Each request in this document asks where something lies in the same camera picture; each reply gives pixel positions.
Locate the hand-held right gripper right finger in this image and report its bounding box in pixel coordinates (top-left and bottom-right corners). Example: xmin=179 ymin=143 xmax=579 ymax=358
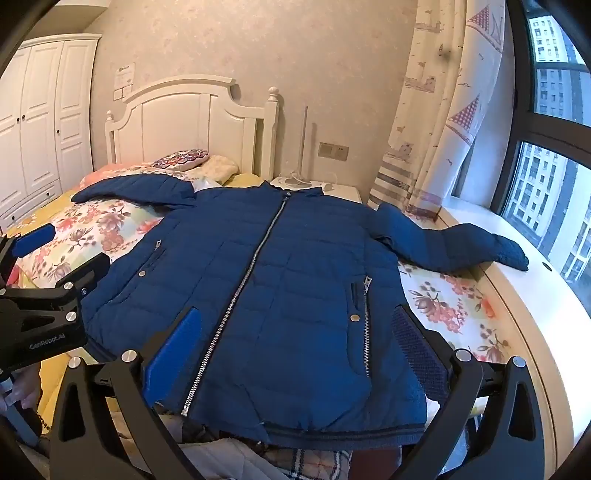
xmin=392 ymin=304 xmax=549 ymax=480

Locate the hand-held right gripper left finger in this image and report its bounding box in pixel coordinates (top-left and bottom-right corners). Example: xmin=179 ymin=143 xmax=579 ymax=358
xmin=48 ymin=306 xmax=204 ymax=480

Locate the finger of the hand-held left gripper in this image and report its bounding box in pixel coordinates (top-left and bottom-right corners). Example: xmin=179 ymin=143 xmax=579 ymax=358
xmin=48 ymin=252 xmax=113 ymax=324
xmin=0 ymin=224 xmax=57 ymax=289

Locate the blue padded jacket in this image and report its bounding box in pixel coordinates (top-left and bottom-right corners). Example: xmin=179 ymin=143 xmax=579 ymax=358
xmin=71 ymin=178 xmax=530 ymax=446

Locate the person's left hand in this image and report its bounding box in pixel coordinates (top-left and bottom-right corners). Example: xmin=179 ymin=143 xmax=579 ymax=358
xmin=0 ymin=364 xmax=43 ymax=417

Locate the floral bed sheet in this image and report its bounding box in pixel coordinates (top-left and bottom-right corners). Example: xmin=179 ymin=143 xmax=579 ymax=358
xmin=0 ymin=162 xmax=513 ymax=370

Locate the yellow daisy print blanket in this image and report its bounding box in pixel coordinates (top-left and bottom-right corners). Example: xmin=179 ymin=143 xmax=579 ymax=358
xmin=37 ymin=353 xmax=100 ymax=437

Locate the white window ledge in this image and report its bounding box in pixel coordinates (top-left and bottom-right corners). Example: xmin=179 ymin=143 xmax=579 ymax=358
xmin=436 ymin=203 xmax=591 ymax=464

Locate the white wardrobe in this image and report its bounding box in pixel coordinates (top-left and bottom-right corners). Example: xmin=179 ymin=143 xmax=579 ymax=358
xmin=0 ymin=33 xmax=102 ymax=232

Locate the purple patterned pillow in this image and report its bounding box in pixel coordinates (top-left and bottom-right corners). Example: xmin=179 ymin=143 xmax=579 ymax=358
xmin=152 ymin=148 xmax=211 ymax=172

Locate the plaid quilted clothing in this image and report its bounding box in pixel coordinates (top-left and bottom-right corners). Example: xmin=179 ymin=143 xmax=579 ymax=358
xmin=113 ymin=406 xmax=354 ymax=480

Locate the cream fluffy pillow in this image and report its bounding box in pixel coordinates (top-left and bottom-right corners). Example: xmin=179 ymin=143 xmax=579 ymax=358
xmin=187 ymin=155 xmax=239 ymax=184

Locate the white wooden headboard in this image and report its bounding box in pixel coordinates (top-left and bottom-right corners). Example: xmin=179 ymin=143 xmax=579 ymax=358
xmin=104 ymin=75 xmax=280 ymax=183

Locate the white nightstand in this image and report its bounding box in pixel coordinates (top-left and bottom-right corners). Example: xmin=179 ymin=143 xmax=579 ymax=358
xmin=269 ymin=176 xmax=362 ymax=204

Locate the dark framed window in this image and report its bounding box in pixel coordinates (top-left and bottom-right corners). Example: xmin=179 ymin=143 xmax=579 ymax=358
xmin=450 ymin=0 xmax=591 ymax=287

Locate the printed white curtain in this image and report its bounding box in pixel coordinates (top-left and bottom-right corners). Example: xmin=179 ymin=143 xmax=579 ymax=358
xmin=367 ymin=0 xmax=507 ymax=222

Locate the white lamp stand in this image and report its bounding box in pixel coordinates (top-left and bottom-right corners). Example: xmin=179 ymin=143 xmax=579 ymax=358
xmin=279 ymin=106 xmax=317 ymax=189

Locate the white wall notice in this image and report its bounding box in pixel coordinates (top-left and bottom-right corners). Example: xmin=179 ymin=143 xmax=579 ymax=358
xmin=113 ymin=62 xmax=136 ymax=88

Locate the wall socket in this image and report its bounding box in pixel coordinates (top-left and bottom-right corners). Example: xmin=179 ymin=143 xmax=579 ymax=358
xmin=318 ymin=142 xmax=348 ymax=161

